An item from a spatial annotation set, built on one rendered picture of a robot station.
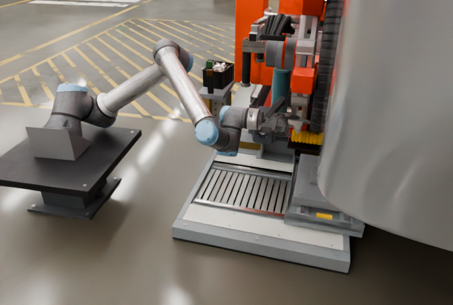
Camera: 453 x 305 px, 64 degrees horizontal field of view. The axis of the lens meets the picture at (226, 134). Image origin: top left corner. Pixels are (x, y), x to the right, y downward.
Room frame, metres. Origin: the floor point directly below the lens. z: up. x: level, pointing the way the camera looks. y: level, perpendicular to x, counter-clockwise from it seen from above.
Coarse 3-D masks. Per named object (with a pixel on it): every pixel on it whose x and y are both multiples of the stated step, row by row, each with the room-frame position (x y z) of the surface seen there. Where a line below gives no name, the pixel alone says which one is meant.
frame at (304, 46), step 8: (304, 16) 1.37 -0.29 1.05; (304, 24) 1.35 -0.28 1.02; (312, 24) 1.34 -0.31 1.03; (304, 32) 1.35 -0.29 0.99; (312, 32) 1.32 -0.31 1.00; (304, 40) 1.30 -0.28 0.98; (312, 40) 1.30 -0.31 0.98; (296, 48) 1.30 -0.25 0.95; (304, 48) 1.29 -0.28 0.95; (312, 48) 1.28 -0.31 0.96; (296, 56) 1.29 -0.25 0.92; (312, 56) 1.28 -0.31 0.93; (296, 64) 1.29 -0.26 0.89; (296, 96) 1.29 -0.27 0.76; (304, 96) 1.28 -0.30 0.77; (296, 104) 1.30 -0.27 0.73; (304, 104) 1.28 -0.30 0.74; (296, 112) 1.39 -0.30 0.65; (304, 112) 1.35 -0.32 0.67
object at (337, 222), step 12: (288, 204) 1.38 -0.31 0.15; (288, 216) 1.30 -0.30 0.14; (300, 216) 1.29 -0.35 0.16; (312, 216) 1.28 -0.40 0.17; (324, 216) 1.26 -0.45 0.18; (336, 216) 1.30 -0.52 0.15; (348, 216) 1.26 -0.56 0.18; (312, 228) 1.27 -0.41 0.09; (324, 228) 1.26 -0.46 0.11; (336, 228) 1.25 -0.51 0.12; (348, 228) 1.23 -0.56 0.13; (360, 228) 1.22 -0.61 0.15
